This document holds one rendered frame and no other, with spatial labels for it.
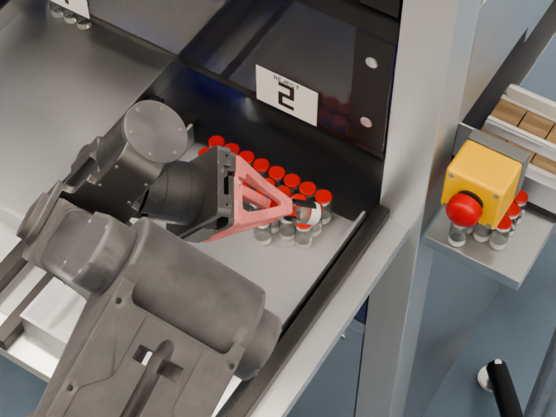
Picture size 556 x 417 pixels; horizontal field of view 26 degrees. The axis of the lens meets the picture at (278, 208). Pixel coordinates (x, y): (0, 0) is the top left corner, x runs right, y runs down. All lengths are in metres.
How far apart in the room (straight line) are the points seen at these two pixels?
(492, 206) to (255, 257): 0.30
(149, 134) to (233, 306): 0.37
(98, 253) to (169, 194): 0.44
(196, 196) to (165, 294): 0.45
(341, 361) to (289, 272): 0.44
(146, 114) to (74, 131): 0.63
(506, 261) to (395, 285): 0.19
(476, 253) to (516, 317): 1.01
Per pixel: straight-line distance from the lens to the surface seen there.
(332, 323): 1.42
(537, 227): 1.53
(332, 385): 1.96
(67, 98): 1.65
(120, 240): 0.61
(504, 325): 2.48
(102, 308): 0.61
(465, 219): 1.37
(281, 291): 1.44
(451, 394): 2.39
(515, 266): 1.49
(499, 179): 1.37
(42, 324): 1.44
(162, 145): 0.97
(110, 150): 0.99
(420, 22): 1.24
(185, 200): 1.05
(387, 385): 1.85
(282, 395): 1.37
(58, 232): 0.94
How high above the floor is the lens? 2.10
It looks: 54 degrees down
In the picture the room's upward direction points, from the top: straight up
